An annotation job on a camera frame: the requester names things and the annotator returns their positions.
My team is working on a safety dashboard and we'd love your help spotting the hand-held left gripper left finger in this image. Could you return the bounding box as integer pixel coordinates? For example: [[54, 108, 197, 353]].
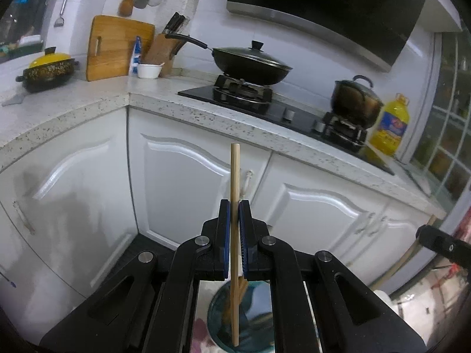
[[39, 199, 231, 353]]

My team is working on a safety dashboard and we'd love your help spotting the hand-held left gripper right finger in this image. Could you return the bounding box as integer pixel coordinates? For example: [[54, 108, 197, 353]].
[[239, 199, 428, 353]]

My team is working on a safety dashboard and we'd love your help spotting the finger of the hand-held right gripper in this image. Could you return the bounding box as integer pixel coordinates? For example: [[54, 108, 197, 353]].
[[416, 224, 471, 267]]

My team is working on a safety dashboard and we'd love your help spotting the long wooden stick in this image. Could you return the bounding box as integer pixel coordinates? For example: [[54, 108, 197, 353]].
[[371, 214, 437, 292]]

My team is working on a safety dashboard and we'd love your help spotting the wooden chopstick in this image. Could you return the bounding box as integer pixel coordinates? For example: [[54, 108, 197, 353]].
[[223, 279, 248, 324], [229, 143, 241, 347]]

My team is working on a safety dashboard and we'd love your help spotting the teal transparent plastic container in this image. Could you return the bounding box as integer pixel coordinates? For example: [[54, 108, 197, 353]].
[[207, 279, 280, 351]]

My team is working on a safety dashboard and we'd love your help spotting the white cabinet door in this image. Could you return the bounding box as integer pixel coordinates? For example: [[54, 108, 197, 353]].
[[258, 152, 391, 278], [362, 199, 442, 295], [0, 106, 138, 315], [127, 106, 273, 251]]

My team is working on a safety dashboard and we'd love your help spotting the white plastic container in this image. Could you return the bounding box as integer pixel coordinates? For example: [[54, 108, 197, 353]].
[[373, 290, 398, 311]]

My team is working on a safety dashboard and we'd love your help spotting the white framed glass door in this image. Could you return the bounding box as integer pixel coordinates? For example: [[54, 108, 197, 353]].
[[408, 33, 471, 214]]

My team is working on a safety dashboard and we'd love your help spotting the yellow cooking oil bottle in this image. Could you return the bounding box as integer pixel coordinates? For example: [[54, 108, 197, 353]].
[[368, 93, 411, 157]]

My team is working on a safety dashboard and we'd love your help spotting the black gas stove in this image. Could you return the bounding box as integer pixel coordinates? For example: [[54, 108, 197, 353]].
[[178, 74, 396, 175]]

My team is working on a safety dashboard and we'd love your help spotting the black wok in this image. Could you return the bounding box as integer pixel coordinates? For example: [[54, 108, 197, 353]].
[[165, 33, 294, 86]]

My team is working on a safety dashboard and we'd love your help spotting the dark steel pot with lid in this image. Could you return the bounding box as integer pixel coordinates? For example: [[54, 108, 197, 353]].
[[330, 75, 384, 120]]

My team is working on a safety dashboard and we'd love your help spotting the black wok lid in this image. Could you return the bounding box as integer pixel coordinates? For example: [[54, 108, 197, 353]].
[[213, 40, 293, 71]]

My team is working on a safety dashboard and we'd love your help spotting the white bowl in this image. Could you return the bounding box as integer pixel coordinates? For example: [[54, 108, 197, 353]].
[[137, 63, 165, 79]]

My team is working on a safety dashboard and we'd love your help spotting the wooden knife block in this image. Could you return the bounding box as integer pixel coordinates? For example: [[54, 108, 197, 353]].
[[142, 33, 186, 78]]

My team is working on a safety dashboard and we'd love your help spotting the speckled stone countertop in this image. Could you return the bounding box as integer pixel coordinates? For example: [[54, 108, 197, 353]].
[[0, 66, 447, 217]]

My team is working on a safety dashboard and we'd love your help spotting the blue and white packet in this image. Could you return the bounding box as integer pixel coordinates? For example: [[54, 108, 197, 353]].
[[129, 37, 143, 77]]

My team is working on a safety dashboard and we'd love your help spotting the blue pen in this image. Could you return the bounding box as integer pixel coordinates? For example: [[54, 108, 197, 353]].
[[0, 270, 18, 289]]

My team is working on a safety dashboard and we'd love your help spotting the wooden cutting board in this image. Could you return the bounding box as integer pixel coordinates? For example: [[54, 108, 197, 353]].
[[86, 15, 155, 81]]

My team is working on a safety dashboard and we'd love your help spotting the black casserole with yellow lid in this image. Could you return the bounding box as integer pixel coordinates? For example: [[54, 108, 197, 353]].
[[15, 47, 79, 94]]

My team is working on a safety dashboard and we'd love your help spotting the black range hood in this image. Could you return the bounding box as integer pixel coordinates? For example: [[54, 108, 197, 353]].
[[226, 0, 431, 73]]

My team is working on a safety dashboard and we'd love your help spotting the metal peeler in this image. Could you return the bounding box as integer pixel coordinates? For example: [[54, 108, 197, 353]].
[[54, 0, 69, 28]]

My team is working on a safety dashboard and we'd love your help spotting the green container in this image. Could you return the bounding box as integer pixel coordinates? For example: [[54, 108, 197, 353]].
[[0, 36, 43, 59]]

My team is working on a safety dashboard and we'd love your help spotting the kitchen window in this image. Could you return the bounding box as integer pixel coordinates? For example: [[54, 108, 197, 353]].
[[0, 0, 67, 63]]

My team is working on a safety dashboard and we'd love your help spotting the metal cabinet door handle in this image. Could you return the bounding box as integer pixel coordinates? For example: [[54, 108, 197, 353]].
[[355, 213, 372, 234], [241, 170, 254, 199], [13, 200, 35, 236]]

